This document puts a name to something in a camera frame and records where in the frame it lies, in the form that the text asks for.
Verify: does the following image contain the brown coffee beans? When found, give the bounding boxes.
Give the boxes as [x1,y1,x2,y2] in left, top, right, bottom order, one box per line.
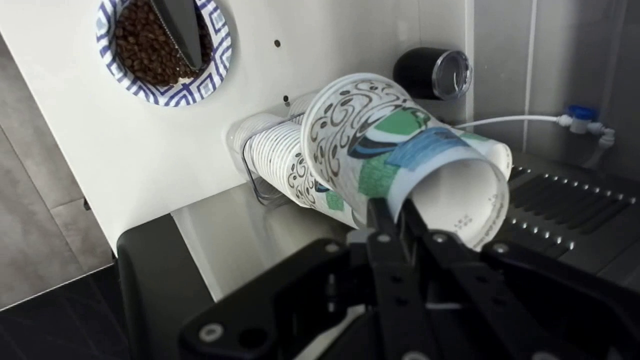
[110,0,217,89]

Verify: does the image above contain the blue tube connector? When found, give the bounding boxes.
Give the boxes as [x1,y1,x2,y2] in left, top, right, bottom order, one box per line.
[565,105,620,146]

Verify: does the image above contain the blue patterned paper plate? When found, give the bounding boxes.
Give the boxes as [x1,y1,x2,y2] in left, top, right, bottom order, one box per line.
[95,0,236,110]

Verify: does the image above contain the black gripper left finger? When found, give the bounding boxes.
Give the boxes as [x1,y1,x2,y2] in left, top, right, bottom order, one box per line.
[179,197,424,360]

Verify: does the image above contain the clear cup stack holder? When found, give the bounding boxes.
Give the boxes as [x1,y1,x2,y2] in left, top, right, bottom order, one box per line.
[225,99,317,211]

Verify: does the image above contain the black tumbler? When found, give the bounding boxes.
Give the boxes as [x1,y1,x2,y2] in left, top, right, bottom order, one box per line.
[393,46,475,102]

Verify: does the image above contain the tall patterned cup stack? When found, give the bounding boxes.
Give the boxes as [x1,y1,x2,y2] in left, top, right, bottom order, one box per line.
[243,114,310,206]
[287,149,370,232]

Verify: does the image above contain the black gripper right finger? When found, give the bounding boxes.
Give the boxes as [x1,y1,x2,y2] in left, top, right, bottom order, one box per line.
[398,198,640,360]

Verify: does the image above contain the patterned paper cup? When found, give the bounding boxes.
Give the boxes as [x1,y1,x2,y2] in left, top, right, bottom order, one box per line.
[298,71,515,252]

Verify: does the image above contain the white water tube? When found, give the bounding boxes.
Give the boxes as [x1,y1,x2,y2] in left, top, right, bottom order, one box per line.
[454,112,571,132]

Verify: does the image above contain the black slotted drip tray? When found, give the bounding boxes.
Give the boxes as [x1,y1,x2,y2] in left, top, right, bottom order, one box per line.
[504,154,640,271]

